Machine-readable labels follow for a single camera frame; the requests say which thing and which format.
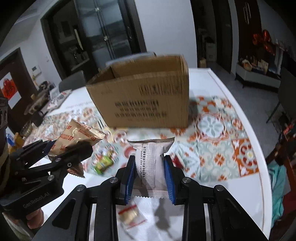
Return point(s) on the patterned tile tablecloth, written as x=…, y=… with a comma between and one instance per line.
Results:
x=218, y=147

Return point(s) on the red balloons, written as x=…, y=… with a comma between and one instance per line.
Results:
x=264, y=40

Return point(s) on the brown fortune biscuits packet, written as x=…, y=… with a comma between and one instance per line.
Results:
x=76, y=134

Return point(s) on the white grey snack packet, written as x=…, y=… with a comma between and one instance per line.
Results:
x=149, y=161

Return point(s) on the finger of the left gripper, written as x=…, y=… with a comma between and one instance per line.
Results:
x=32, y=152
x=71, y=158

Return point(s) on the dark glass sliding door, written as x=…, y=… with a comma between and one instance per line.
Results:
x=108, y=28

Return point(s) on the glass bowl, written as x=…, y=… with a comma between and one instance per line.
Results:
x=26, y=129

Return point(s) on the dark side chair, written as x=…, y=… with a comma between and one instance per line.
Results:
x=286, y=94

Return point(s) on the metal hot pot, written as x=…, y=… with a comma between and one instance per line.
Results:
x=41, y=99

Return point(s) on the left hand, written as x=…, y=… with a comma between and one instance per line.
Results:
x=35, y=219

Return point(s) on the tissue pack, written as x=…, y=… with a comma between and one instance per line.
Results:
x=58, y=100

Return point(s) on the clear packet with biscuit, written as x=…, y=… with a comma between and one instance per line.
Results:
x=130, y=216

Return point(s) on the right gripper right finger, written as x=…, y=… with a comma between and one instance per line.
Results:
x=215, y=205

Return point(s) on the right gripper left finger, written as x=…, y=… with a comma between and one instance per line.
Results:
x=71, y=220

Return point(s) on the white low cabinet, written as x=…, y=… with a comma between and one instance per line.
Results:
x=253, y=77

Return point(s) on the red white snack packet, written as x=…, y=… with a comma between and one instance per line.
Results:
x=177, y=161

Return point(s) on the green yellow snack packet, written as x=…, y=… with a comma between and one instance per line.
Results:
x=102, y=163

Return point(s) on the brown cardboard box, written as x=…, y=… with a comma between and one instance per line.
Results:
x=150, y=92

